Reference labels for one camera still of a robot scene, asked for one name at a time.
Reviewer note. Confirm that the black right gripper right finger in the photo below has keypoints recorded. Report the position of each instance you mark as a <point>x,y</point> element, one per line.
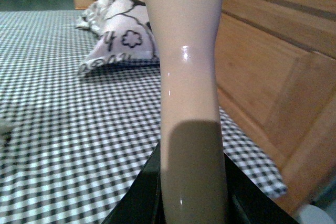
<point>247,203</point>

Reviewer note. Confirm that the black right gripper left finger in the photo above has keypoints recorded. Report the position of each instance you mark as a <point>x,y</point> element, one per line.
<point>143,201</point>

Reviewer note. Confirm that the beige hand brush black bristles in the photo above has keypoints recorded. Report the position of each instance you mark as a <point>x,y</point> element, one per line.
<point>193,179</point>

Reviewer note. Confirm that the black white checkered bedsheet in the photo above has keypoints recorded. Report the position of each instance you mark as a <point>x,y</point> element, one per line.
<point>79,142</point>

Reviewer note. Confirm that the wooden headboard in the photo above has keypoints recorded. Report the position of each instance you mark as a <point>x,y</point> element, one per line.
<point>275,77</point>

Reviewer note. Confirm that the white patterned pillow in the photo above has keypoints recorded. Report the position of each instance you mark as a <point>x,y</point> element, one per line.
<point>124,32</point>

